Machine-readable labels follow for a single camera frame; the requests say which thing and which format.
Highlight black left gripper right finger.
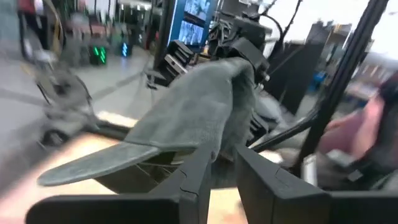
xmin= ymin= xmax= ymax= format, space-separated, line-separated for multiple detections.
xmin=234 ymin=144 xmax=398 ymax=224

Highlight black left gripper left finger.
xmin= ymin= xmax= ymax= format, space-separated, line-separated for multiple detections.
xmin=26 ymin=145 xmax=215 ymax=224

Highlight grey denim cap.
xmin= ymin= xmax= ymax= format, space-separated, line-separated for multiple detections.
xmin=37 ymin=57 xmax=261 ymax=187

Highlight blue display screens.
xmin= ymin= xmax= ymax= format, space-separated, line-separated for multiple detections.
xmin=169 ymin=0 xmax=216 ymax=47

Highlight person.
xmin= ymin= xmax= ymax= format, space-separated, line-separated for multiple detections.
xmin=315 ymin=70 xmax=398 ymax=191

